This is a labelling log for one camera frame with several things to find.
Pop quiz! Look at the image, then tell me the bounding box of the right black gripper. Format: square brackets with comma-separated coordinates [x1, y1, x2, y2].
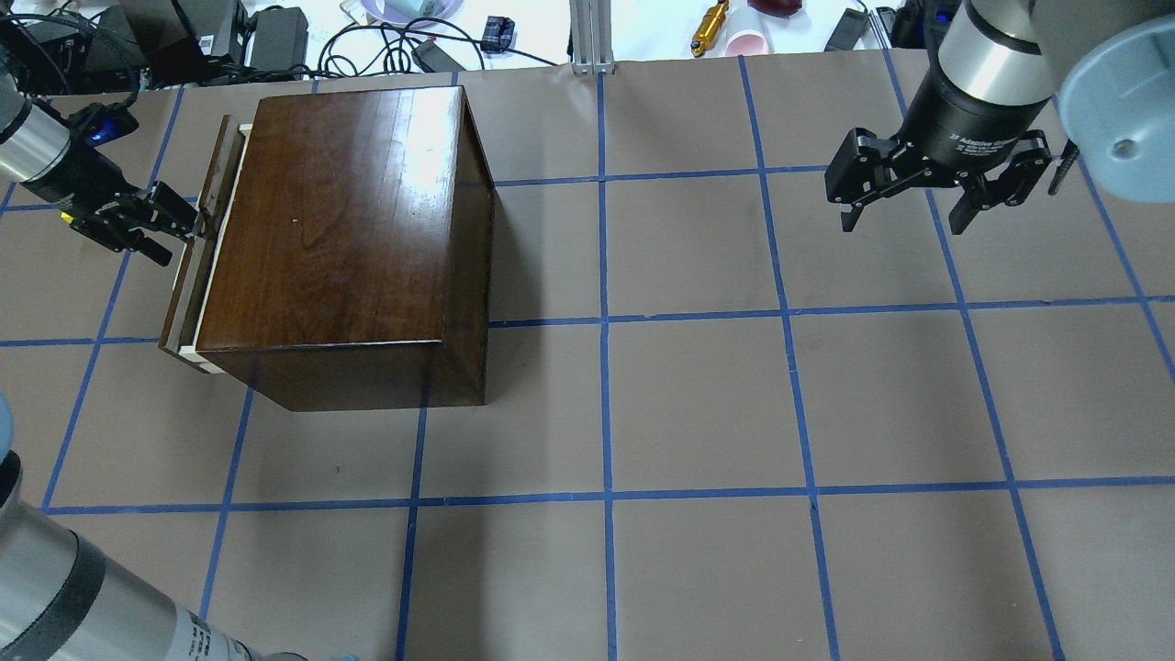
[825, 127, 1053, 237]

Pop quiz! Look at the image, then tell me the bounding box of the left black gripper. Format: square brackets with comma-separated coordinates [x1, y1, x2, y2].
[62, 181, 217, 267]

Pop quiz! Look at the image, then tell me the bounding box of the light wood drawer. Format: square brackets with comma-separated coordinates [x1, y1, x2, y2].
[157, 116, 251, 375]

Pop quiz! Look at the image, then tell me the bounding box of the dark wooden drawer cabinet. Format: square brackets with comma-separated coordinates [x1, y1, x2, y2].
[194, 86, 497, 411]

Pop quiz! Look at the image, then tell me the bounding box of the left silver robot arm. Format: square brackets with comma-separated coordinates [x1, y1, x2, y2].
[4, 191, 313, 660]

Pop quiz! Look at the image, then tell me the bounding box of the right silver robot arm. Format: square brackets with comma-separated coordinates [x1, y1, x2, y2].
[825, 1, 1174, 235]

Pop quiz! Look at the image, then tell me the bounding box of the black power adapter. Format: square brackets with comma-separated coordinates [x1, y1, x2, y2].
[248, 6, 309, 72]

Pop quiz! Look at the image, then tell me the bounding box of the pink cup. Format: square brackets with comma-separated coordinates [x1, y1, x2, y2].
[721, 27, 773, 56]

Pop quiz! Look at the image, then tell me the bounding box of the gold cylinder tool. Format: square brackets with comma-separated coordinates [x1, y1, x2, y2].
[689, 0, 730, 58]

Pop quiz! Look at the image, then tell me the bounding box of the aluminium frame post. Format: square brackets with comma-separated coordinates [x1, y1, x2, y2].
[569, 0, 616, 75]

